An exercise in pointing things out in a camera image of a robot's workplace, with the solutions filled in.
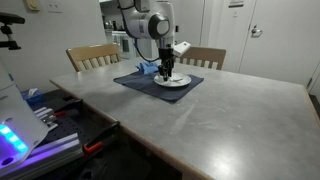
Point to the silver metal fork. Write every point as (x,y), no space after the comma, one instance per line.
(176,80)

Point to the wooden slat-back chair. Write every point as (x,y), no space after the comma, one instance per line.
(86,51)
(206,52)

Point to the round white plate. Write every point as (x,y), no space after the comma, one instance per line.
(180,84)

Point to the black perforated mounting board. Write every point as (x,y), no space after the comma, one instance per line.
(76,128)

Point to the small white door label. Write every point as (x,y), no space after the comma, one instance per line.
(234,14)

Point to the plain white door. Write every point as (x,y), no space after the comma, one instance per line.
(191,20)

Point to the crumpled light blue cloth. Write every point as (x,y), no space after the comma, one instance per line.
(146,68)

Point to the door sign plate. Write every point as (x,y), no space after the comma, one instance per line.
(236,4)

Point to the white wall switch plate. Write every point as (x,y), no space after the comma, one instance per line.
(53,5)

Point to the silver metal blocks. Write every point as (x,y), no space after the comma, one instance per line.
(45,115)

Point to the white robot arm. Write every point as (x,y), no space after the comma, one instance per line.
(146,23)

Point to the white door with lever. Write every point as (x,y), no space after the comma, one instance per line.
(286,43)

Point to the dark blue cloth placemat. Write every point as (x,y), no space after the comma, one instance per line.
(166,95)

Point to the white robot base blue lights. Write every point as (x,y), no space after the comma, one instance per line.
(16,110)

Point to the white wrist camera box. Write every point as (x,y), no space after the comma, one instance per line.
(181,49)

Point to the blue tissue box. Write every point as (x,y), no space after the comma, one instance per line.
(35,99)

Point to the small black door latch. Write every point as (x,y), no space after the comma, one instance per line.
(176,29)

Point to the aluminium extrusion rail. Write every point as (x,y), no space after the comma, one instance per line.
(60,146)

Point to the beige round wall thermostat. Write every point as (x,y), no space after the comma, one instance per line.
(32,5)

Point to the white kitchen stove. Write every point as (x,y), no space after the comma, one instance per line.
(123,45)

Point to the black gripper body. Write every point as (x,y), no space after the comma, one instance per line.
(166,57)

